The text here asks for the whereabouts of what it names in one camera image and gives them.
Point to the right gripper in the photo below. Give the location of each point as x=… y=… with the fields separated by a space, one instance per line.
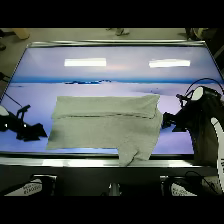
x=174 y=120

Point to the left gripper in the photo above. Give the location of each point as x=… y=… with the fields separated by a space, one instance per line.
x=31 y=132

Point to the grey T-shirt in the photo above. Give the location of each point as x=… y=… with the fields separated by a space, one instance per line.
x=106 y=126

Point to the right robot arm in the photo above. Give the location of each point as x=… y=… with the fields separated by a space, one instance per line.
x=205 y=133

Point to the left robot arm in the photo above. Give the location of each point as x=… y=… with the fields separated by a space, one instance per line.
x=7 y=122

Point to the person's legs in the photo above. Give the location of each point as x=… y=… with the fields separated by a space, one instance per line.
x=120 y=31

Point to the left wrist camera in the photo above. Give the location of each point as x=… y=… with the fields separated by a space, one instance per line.
x=22 y=112

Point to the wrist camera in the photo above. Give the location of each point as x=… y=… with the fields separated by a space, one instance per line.
x=22 y=112
x=182 y=99

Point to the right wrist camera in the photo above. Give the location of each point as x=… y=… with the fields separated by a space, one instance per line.
x=182 y=99

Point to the silver frame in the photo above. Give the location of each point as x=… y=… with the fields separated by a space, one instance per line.
x=83 y=162

